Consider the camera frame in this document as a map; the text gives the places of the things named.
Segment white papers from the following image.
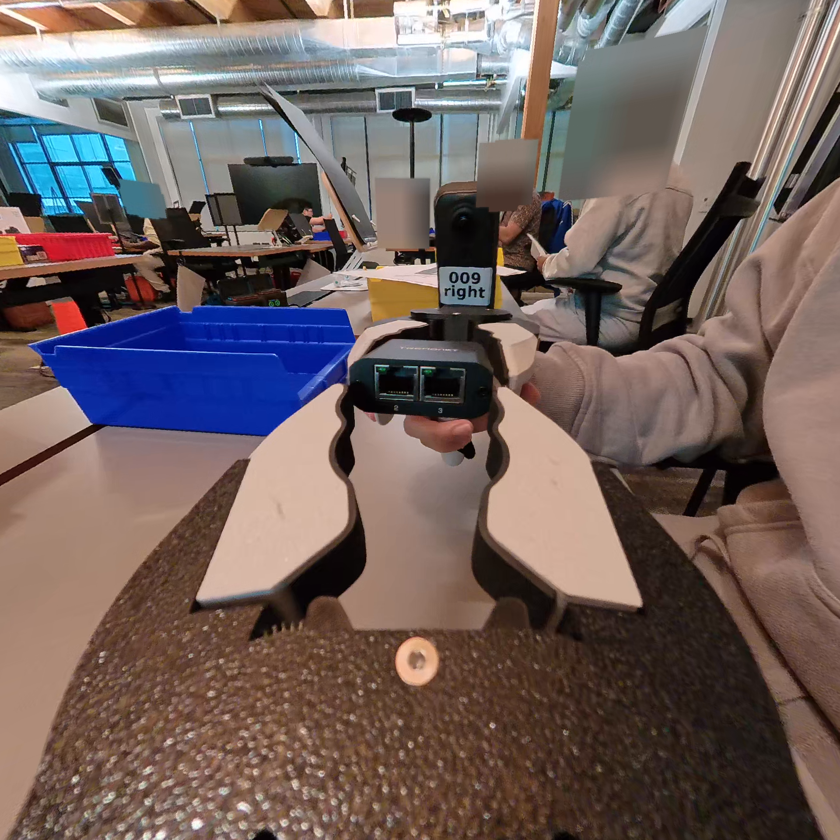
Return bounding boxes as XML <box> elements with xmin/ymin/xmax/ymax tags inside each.
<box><xmin>330</xmin><ymin>262</ymin><xmax>442</xmax><ymax>291</ymax></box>

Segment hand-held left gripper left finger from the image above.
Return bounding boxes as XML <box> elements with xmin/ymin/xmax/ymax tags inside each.
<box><xmin>195</xmin><ymin>382</ymin><xmax>368</xmax><ymax>631</ymax></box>

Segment wooden table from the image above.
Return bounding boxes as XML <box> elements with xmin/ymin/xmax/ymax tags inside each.
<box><xmin>0</xmin><ymin>252</ymin><xmax>157</xmax><ymax>282</ymax></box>

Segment black floor lamp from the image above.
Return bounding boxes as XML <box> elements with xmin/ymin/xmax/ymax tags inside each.
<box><xmin>392</xmin><ymin>108</ymin><xmax>433</xmax><ymax>179</ymax></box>

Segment person's right hand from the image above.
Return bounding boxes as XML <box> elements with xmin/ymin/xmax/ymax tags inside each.
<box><xmin>402</xmin><ymin>382</ymin><xmax>542</xmax><ymax>455</ymax></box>

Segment white desk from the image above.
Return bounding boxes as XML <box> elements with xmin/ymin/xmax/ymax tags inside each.
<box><xmin>0</xmin><ymin>266</ymin><xmax>815</xmax><ymax>840</ymax></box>

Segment black network switch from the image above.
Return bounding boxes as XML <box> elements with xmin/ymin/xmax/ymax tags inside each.
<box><xmin>348</xmin><ymin>340</ymin><xmax>494</xmax><ymax>417</ymax></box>

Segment red plastic bin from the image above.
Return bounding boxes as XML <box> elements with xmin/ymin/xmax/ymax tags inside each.
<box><xmin>13</xmin><ymin>233</ymin><xmax>116</xmax><ymax>261</ymax></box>

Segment blue plastic bin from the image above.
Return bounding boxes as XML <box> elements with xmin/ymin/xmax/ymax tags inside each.
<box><xmin>29</xmin><ymin>305</ymin><xmax>355</xmax><ymax>437</ymax></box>

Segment person's beige hoodie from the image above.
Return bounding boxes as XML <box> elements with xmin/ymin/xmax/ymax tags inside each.
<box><xmin>682</xmin><ymin>180</ymin><xmax>840</xmax><ymax>795</ymax></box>

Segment silver air duct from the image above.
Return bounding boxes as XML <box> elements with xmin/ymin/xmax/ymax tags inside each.
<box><xmin>0</xmin><ymin>18</ymin><xmax>526</xmax><ymax>101</ymax></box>

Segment black monitor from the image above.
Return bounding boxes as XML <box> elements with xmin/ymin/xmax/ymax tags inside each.
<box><xmin>227</xmin><ymin>162</ymin><xmax>323</xmax><ymax>225</ymax></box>

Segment metal poles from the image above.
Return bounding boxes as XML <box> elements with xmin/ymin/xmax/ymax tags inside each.
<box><xmin>699</xmin><ymin>0</ymin><xmax>840</xmax><ymax>319</ymax></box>

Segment wooden post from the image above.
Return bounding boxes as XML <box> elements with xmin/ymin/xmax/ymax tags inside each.
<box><xmin>521</xmin><ymin>0</ymin><xmax>560</xmax><ymax>142</ymax></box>

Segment tilted grey panel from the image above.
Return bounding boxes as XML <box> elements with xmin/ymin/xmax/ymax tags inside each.
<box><xmin>258</xmin><ymin>82</ymin><xmax>379</xmax><ymax>248</ymax></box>

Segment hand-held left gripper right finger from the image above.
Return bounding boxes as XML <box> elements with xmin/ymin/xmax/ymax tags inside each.
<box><xmin>474</xmin><ymin>386</ymin><xmax>644</xmax><ymax>631</ymax></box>

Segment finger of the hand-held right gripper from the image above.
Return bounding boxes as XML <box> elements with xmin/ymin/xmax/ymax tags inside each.
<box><xmin>481</xmin><ymin>322</ymin><xmax>543</xmax><ymax>396</ymax></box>
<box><xmin>351</xmin><ymin>318</ymin><xmax>434</xmax><ymax>368</ymax></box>

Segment black office chair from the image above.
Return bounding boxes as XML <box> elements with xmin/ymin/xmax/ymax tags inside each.
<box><xmin>543</xmin><ymin>161</ymin><xmax>770</xmax><ymax>352</ymax></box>

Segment yellow plastic bin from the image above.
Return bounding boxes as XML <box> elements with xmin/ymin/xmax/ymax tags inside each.
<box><xmin>367</xmin><ymin>248</ymin><xmax>506</xmax><ymax>324</ymax></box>

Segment person's right forearm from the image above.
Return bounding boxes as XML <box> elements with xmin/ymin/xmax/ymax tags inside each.
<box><xmin>533</xmin><ymin>331</ymin><xmax>788</xmax><ymax>462</ymax></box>

